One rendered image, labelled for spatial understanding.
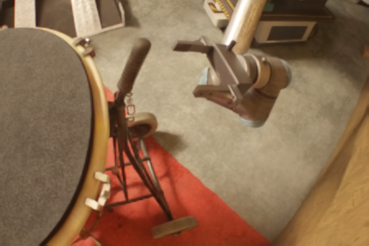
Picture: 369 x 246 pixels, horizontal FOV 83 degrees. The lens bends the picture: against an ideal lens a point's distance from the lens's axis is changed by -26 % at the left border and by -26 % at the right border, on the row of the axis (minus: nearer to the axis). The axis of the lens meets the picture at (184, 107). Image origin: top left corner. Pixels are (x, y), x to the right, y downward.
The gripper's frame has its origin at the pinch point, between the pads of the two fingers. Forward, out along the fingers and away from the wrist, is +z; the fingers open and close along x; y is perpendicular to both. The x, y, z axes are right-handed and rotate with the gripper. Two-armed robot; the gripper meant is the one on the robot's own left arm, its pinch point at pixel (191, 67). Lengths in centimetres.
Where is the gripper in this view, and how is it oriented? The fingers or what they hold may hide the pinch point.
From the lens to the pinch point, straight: 59.3
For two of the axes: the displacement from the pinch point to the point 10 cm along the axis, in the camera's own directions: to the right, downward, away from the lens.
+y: 4.2, -5.8, -7.0
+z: -8.4, 0.5, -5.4
